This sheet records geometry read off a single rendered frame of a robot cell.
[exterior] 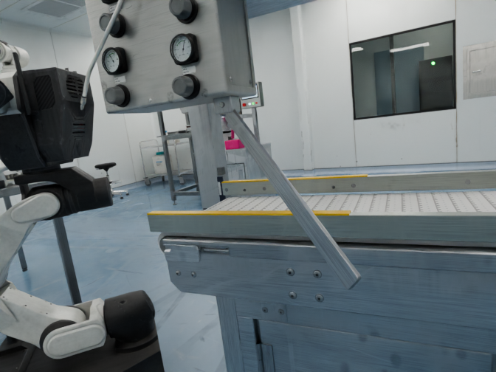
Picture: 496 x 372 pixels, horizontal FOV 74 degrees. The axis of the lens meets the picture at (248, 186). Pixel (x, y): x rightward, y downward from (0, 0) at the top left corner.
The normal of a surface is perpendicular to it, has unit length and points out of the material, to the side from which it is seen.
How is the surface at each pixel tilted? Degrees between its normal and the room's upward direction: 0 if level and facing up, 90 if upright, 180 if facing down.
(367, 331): 90
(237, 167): 91
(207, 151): 90
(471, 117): 90
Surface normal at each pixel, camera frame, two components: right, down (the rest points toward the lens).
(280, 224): -0.40, 0.21
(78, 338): 0.36, 0.12
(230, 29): 0.91, -0.04
